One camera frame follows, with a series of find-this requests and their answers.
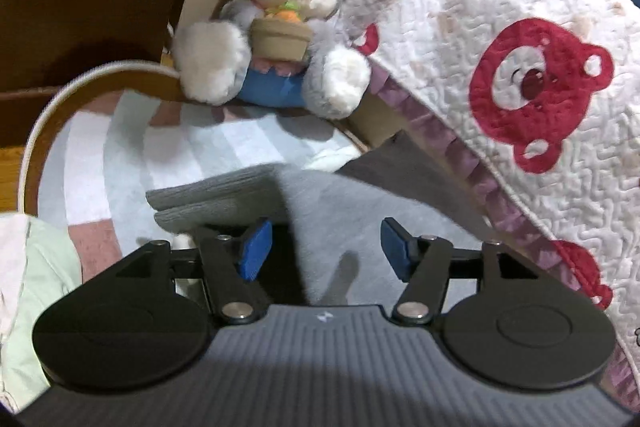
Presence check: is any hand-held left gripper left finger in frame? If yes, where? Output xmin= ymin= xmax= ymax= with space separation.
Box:
xmin=115 ymin=217 xmax=273 ymax=325

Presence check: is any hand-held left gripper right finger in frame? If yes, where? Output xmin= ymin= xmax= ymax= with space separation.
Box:
xmin=380 ymin=217 xmax=538 ymax=325

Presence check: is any grey knit sweater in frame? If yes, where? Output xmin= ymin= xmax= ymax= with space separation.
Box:
xmin=145 ymin=164 xmax=501 ymax=308

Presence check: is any dark brown garment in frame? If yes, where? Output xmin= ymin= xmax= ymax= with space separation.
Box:
xmin=335 ymin=132 xmax=481 ymax=233

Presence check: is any beige bed base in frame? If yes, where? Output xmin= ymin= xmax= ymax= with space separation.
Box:
xmin=345 ymin=97 xmax=416 ymax=152

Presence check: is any round printed rug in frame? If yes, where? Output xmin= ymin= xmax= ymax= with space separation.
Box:
xmin=17 ymin=62 xmax=371 ymax=283

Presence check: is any light green cloth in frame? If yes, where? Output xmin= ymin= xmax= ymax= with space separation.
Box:
xmin=0 ymin=219 xmax=83 ymax=408

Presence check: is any white quilted bear bedspread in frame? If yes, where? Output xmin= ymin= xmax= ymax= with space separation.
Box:
xmin=340 ymin=0 xmax=640 ymax=408

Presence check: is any white cloth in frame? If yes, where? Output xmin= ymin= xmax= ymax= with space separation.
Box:
xmin=0 ymin=213 xmax=38 ymax=343

